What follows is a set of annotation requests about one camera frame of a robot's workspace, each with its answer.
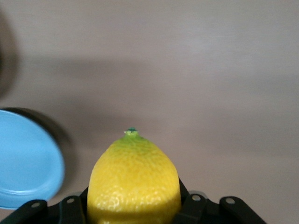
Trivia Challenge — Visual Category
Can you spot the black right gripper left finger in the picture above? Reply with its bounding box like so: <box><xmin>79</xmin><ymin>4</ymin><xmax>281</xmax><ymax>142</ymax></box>
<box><xmin>0</xmin><ymin>186</ymin><xmax>90</xmax><ymax>224</ymax></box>

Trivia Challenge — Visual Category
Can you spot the yellow lemon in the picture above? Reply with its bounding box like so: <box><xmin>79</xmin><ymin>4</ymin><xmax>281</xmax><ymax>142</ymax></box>
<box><xmin>86</xmin><ymin>127</ymin><xmax>182</xmax><ymax>224</ymax></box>

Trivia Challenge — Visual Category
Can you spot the blue plate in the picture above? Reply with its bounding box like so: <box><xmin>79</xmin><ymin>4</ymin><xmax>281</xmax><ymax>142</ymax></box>
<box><xmin>0</xmin><ymin>109</ymin><xmax>65</xmax><ymax>212</ymax></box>

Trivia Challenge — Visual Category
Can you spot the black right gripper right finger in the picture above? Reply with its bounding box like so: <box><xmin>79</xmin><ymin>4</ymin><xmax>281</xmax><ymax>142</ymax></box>
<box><xmin>178</xmin><ymin>175</ymin><xmax>267</xmax><ymax>224</ymax></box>

